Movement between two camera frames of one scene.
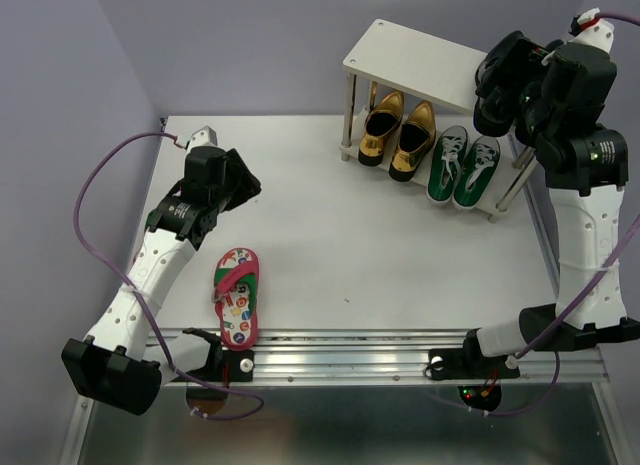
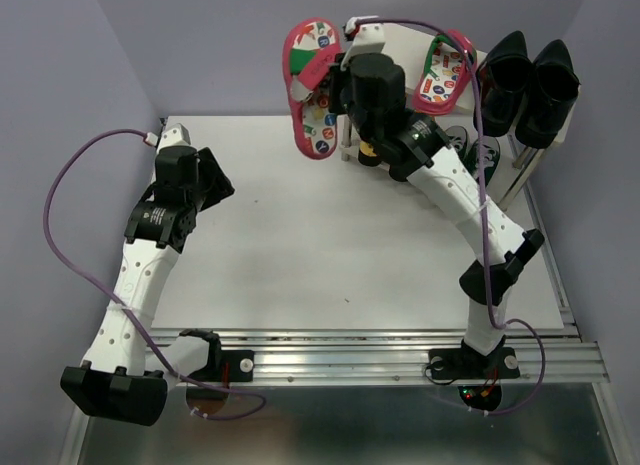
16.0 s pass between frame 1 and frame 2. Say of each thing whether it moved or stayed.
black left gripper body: moved
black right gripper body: moved
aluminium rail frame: stayed
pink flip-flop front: moved
